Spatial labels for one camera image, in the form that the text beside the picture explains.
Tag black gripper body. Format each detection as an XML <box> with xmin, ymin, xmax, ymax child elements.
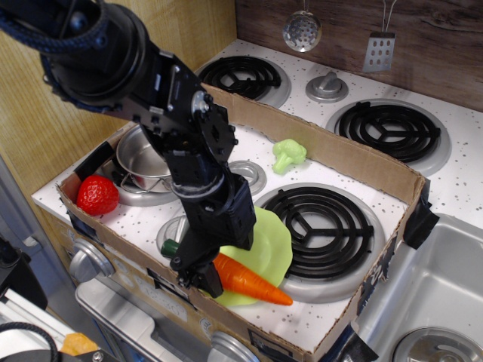
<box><xmin>170</xmin><ymin>173</ymin><xmax>256</xmax><ymax>280</ymax></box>

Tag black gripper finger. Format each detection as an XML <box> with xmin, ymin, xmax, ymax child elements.
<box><xmin>196</xmin><ymin>262</ymin><xmax>223</xmax><ymax>298</ymax></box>
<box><xmin>177</xmin><ymin>273</ymin><xmax>198</xmax><ymax>290</ymax></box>

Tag orange plastic toy carrot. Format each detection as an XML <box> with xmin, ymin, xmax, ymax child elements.
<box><xmin>160</xmin><ymin>238</ymin><xmax>294</xmax><ymax>307</ymax></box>

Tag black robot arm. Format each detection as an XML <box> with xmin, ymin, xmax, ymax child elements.
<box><xmin>1</xmin><ymin>1</ymin><xmax>256</xmax><ymax>297</ymax></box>

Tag light green plastic plate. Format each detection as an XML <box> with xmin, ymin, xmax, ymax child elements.
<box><xmin>213</xmin><ymin>205</ymin><xmax>294</xmax><ymax>307</ymax></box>

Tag grey centre stove knob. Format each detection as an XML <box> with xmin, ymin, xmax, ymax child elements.
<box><xmin>229</xmin><ymin>161</ymin><xmax>267</xmax><ymax>195</ymax></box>

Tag grey stove knob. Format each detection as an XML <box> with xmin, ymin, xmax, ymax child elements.
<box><xmin>156</xmin><ymin>216</ymin><xmax>189</xmax><ymax>259</ymax></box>
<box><xmin>229</xmin><ymin>161</ymin><xmax>267</xmax><ymax>195</ymax></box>
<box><xmin>306</xmin><ymin>72</ymin><xmax>349</xmax><ymax>103</ymax></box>

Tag grey front stove knob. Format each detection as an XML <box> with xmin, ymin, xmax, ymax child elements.
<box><xmin>156</xmin><ymin>216</ymin><xmax>189</xmax><ymax>259</ymax></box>

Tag right grey oven knob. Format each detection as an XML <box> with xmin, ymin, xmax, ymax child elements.
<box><xmin>207</xmin><ymin>331</ymin><xmax>260</xmax><ymax>362</ymax></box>

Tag grey oven knob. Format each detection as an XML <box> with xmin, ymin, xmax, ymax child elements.
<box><xmin>207</xmin><ymin>331</ymin><xmax>260</xmax><ymax>362</ymax></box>
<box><xmin>69</xmin><ymin>238</ymin><xmax>115</xmax><ymax>283</ymax></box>

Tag light green toy broccoli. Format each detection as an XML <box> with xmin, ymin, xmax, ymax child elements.
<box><xmin>272</xmin><ymin>139</ymin><xmax>307</xmax><ymax>174</ymax></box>

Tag small stainless steel pot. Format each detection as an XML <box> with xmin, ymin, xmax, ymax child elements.
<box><xmin>116</xmin><ymin>125</ymin><xmax>172</xmax><ymax>193</ymax></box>

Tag left grey oven knob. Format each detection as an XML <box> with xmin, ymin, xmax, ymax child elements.
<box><xmin>69</xmin><ymin>238</ymin><xmax>115</xmax><ymax>283</ymax></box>

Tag brown cardboard fence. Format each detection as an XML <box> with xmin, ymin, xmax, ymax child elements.
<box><xmin>58</xmin><ymin>86</ymin><xmax>429</xmax><ymax>361</ymax></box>

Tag front right black burner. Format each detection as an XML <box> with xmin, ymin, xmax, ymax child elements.
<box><xmin>256</xmin><ymin>183</ymin><xmax>386</xmax><ymax>304</ymax></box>

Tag black burner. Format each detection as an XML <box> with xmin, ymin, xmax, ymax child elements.
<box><xmin>326</xmin><ymin>99</ymin><xmax>451</xmax><ymax>176</ymax></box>
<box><xmin>256</xmin><ymin>183</ymin><xmax>386</xmax><ymax>304</ymax></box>
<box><xmin>196</xmin><ymin>56</ymin><xmax>291</xmax><ymax>109</ymax></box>

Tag red plastic toy strawberry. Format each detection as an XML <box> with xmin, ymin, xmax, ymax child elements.
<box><xmin>76</xmin><ymin>175</ymin><xmax>120</xmax><ymax>216</ymax></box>

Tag orange yellow object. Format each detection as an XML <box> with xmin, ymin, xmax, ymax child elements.
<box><xmin>60</xmin><ymin>333</ymin><xmax>99</xmax><ymax>356</ymax></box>

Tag back left black burner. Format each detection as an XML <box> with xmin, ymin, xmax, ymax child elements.
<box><xmin>196</xmin><ymin>56</ymin><xmax>291</xmax><ymax>109</ymax></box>

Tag grey back stove knob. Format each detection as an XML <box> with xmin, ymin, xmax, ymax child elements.
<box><xmin>306</xmin><ymin>72</ymin><xmax>349</xmax><ymax>103</ymax></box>

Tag black device at left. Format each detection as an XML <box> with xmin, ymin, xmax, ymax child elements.
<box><xmin>1</xmin><ymin>237</ymin><xmax>48</xmax><ymax>310</ymax></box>

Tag back right black burner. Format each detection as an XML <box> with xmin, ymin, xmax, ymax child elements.
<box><xmin>326</xmin><ymin>99</ymin><xmax>451</xmax><ymax>176</ymax></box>

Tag hanging metal strainer ladle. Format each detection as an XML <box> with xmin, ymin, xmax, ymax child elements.
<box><xmin>282</xmin><ymin>1</ymin><xmax>321</xmax><ymax>53</ymax></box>

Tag hanging metal slotted spatula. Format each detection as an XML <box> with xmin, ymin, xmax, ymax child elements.
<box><xmin>362</xmin><ymin>1</ymin><xmax>397</xmax><ymax>73</ymax></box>

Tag grey toy sink basin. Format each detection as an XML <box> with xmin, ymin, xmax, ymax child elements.
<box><xmin>356</xmin><ymin>215</ymin><xmax>482</xmax><ymax>361</ymax></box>

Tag silver sink drain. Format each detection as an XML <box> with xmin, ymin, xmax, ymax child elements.
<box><xmin>392</xmin><ymin>327</ymin><xmax>482</xmax><ymax>362</ymax></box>

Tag grey oven door handle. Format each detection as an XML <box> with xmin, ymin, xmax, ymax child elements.
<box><xmin>75</xmin><ymin>279</ymin><xmax>210</xmax><ymax>361</ymax></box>

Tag black braided cable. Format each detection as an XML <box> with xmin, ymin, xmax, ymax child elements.
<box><xmin>0</xmin><ymin>321</ymin><xmax>60</xmax><ymax>362</ymax></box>

